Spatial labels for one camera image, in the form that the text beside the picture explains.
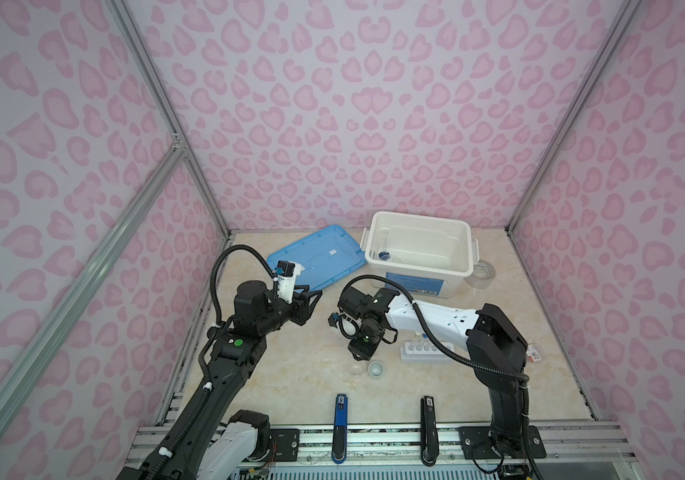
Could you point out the clear watch glass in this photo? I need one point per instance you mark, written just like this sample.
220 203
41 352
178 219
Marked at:
356 368

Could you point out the blue stapler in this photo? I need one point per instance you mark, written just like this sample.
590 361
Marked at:
339 431

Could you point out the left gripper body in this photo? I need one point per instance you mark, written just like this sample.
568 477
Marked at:
297 312

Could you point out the small red labelled box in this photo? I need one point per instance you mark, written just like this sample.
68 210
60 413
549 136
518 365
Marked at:
534 354

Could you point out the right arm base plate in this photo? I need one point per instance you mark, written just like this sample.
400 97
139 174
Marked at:
480 443

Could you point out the blue plastic bin lid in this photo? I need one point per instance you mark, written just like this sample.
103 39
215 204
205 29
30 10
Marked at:
326 257

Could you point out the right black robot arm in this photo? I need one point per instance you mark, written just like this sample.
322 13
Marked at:
484 340

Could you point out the clear petri dish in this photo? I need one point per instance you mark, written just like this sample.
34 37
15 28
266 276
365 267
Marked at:
400 257

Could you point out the white test tube rack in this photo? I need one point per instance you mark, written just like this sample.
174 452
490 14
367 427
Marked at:
421 352

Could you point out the white plastic storage bin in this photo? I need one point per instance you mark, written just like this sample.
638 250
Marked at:
445 249

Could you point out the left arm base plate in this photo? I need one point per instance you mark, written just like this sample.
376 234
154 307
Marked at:
274 445

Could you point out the clear tape roll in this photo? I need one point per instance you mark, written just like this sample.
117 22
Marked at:
482 275

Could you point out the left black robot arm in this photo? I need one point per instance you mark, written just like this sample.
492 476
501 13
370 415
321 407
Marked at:
193 448

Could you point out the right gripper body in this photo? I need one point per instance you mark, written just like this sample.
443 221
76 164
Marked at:
364 341

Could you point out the black stapler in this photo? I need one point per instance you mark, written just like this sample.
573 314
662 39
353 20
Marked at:
429 443

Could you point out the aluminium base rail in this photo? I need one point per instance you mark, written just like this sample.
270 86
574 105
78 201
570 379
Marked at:
575 450

